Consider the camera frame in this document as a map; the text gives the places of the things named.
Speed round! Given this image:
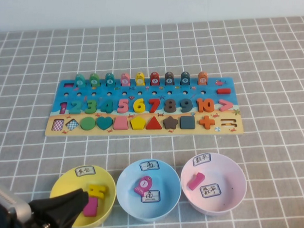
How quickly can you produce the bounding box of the orange wooden plus sign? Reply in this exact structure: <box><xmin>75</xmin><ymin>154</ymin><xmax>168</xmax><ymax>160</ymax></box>
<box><xmin>198</xmin><ymin>115</ymin><xmax>215</xmax><ymax>130</ymax></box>

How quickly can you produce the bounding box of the pink fish piece number 5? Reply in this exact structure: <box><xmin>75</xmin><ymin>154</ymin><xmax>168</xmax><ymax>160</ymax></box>
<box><xmin>120</xmin><ymin>72</ymin><xmax>131</xmax><ymax>87</ymax></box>

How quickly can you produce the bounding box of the slate wooden numeral 9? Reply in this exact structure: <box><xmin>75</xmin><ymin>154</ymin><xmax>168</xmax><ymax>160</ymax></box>
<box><xmin>179</xmin><ymin>97</ymin><xmax>193</xmax><ymax>113</ymax></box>

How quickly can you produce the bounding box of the magenta fish piece number 1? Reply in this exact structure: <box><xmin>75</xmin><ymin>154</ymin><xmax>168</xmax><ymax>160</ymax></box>
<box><xmin>133</xmin><ymin>175</ymin><xmax>153</xmax><ymax>196</ymax></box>

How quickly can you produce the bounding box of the brown wooden numeral 8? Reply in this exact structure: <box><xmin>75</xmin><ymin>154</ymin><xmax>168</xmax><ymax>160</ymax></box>
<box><xmin>163</xmin><ymin>98</ymin><xmax>177</xmax><ymax>114</ymax></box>

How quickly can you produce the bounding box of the dark teal wooden numeral 4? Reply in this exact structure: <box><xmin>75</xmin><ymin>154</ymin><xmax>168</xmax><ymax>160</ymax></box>
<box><xmin>99</xmin><ymin>99</ymin><xmax>114</xmax><ymax>114</ymax></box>

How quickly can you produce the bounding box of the yellow wooden numeral 6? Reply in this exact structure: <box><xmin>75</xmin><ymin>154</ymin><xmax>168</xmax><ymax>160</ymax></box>
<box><xmin>132</xmin><ymin>98</ymin><xmax>146</xmax><ymax>114</ymax></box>

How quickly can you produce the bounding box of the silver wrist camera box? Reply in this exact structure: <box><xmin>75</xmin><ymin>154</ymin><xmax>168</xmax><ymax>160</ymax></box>
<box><xmin>0</xmin><ymin>183</ymin><xmax>32</xmax><ymax>224</ymax></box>

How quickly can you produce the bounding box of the brown wooden star piece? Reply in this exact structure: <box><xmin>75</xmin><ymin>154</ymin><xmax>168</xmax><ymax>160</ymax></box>
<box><xmin>163</xmin><ymin>115</ymin><xmax>180</xmax><ymax>130</ymax></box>

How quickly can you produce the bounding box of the pink wooden greater-than sign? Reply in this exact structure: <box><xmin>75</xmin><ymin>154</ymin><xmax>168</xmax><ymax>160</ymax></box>
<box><xmin>218</xmin><ymin>98</ymin><xmax>234</xmax><ymax>112</ymax></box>

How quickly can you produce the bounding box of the yellow fish piece number 6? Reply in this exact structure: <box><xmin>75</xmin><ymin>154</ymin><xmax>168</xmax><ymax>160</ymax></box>
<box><xmin>135</xmin><ymin>72</ymin><xmax>146</xmax><ymax>87</ymax></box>

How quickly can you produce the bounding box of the colourful wooden number puzzle board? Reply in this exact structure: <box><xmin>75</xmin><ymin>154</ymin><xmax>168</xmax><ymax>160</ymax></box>
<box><xmin>42</xmin><ymin>73</ymin><xmax>244</xmax><ymax>141</ymax></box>

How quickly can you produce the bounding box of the yellow wooden pentagon piece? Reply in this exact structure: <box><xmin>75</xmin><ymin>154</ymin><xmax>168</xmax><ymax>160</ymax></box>
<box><xmin>130</xmin><ymin>116</ymin><xmax>147</xmax><ymax>131</ymax></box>

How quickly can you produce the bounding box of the light blue plastic bowl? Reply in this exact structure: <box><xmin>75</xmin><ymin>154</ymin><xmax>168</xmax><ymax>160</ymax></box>
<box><xmin>115</xmin><ymin>157</ymin><xmax>183</xmax><ymax>224</ymax></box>

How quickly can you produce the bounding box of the green wooden numeral 3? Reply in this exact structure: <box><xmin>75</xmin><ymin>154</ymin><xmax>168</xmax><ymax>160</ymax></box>
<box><xmin>83</xmin><ymin>99</ymin><xmax>97</xmax><ymax>115</ymax></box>

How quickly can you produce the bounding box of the red fish piece number 7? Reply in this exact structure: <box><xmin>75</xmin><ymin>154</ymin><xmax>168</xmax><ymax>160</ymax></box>
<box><xmin>150</xmin><ymin>71</ymin><xmax>160</xmax><ymax>86</ymax></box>

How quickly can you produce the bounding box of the pink wooden trapezoid piece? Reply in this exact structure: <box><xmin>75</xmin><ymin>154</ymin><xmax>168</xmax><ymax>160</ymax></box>
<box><xmin>112</xmin><ymin>116</ymin><xmax>130</xmax><ymax>131</ymax></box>

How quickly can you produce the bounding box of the red wooden numeral 7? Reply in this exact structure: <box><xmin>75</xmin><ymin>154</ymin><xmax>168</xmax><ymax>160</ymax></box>
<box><xmin>148</xmin><ymin>97</ymin><xmax>162</xmax><ymax>114</ymax></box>

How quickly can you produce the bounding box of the magenta wooden numeral 1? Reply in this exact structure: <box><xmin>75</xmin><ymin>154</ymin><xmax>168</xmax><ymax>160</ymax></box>
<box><xmin>186</xmin><ymin>171</ymin><xmax>206</xmax><ymax>191</ymax></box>

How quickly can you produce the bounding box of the grey white-checked tablecloth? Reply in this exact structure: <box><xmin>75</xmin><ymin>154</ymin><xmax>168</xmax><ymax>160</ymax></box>
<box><xmin>0</xmin><ymin>15</ymin><xmax>304</xmax><ymax>228</ymax></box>

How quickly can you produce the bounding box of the magenta wooden rectangle piece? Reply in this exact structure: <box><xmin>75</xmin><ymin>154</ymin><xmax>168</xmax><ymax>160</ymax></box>
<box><xmin>82</xmin><ymin>197</ymin><xmax>100</xmax><ymax>218</ymax></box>

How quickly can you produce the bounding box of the teal fish piece number 2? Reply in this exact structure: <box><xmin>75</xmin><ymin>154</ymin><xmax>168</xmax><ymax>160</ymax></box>
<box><xmin>74</xmin><ymin>73</ymin><xmax>87</xmax><ymax>88</ymax></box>

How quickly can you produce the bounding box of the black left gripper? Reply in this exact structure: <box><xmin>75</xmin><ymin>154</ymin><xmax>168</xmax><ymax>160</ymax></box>
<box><xmin>26</xmin><ymin>187</ymin><xmax>90</xmax><ymax>228</ymax></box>

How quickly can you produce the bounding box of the yellow wooden equals sign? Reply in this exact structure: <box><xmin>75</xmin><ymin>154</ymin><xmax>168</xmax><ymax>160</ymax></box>
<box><xmin>87</xmin><ymin>183</ymin><xmax>109</xmax><ymax>200</ymax></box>

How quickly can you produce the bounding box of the red wooden triangle piece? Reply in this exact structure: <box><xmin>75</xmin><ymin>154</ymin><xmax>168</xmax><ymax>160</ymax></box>
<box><xmin>145</xmin><ymin>115</ymin><xmax>164</xmax><ymax>130</ymax></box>

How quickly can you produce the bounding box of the pink plastic bowl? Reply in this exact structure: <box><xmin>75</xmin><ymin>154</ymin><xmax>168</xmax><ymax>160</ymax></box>
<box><xmin>179</xmin><ymin>151</ymin><xmax>248</xmax><ymax>216</ymax></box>

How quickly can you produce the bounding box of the orange wooden numeral 10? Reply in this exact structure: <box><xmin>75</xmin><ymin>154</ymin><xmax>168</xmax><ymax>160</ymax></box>
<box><xmin>195</xmin><ymin>97</ymin><xmax>215</xmax><ymax>113</ymax></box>

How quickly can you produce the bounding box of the teal wooden heart piece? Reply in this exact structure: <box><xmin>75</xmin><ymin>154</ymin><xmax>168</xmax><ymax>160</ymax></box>
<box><xmin>96</xmin><ymin>116</ymin><xmax>114</xmax><ymax>131</ymax></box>

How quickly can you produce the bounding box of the yellow plastic bowl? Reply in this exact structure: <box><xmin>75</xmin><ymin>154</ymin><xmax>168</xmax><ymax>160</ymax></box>
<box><xmin>47</xmin><ymin>164</ymin><xmax>118</xmax><ymax>228</ymax></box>

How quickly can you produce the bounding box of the green wooden circle piece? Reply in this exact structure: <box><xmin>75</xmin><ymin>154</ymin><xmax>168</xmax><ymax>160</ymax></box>
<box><xmin>80</xmin><ymin>116</ymin><xmax>97</xmax><ymax>132</ymax></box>

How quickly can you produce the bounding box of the orange fish piece number 10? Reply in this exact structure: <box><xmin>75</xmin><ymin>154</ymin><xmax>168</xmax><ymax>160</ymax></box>
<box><xmin>197</xmin><ymin>71</ymin><xmax>209</xmax><ymax>86</ymax></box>

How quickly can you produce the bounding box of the teal wooden numeral 2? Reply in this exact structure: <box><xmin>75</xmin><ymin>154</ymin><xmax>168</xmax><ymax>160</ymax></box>
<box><xmin>68</xmin><ymin>100</ymin><xmax>82</xmax><ymax>115</ymax></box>

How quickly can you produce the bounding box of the slate wooden square piece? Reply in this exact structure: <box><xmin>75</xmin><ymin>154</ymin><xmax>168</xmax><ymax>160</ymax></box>
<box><xmin>179</xmin><ymin>115</ymin><xmax>196</xmax><ymax>130</ymax></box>

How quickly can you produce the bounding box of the green fish piece number 3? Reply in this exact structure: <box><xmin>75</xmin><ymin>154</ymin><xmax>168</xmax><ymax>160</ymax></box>
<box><xmin>88</xmin><ymin>72</ymin><xmax>101</xmax><ymax>87</ymax></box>

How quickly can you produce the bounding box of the slate fish piece number 9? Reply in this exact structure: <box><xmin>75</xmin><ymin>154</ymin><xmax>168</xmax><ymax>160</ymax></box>
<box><xmin>180</xmin><ymin>71</ymin><xmax>191</xmax><ymax>86</ymax></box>

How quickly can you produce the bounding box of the pink wooden numeral 5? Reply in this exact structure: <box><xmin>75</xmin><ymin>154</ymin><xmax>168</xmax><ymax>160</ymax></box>
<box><xmin>116</xmin><ymin>98</ymin><xmax>130</xmax><ymax>114</ymax></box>

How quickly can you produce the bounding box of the dark teal fish piece number 4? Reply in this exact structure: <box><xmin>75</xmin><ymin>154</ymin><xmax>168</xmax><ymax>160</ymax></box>
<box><xmin>105</xmin><ymin>72</ymin><xmax>116</xmax><ymax>87</ymax></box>

